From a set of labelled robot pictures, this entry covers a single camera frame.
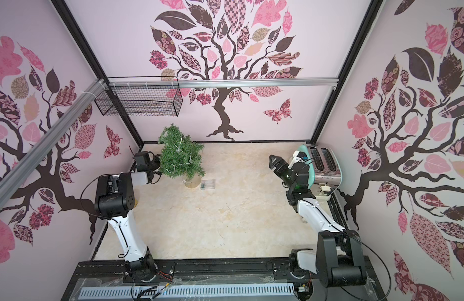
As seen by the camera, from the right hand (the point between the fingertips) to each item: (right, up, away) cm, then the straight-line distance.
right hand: (274, 158), depth 83 cm
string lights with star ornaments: (-42, +3, -7) cm, 42 cm away
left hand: (-56, 0, +20) cm, 59 cm away
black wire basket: (-82, +38, +38) cm, 98 cm away
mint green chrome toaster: (+32, -9, +18) cm, 38 cm away
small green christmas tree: (-42, +1, -6) cm, 42 cm away
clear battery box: (-34, -15, +17) cm, 41 cm away
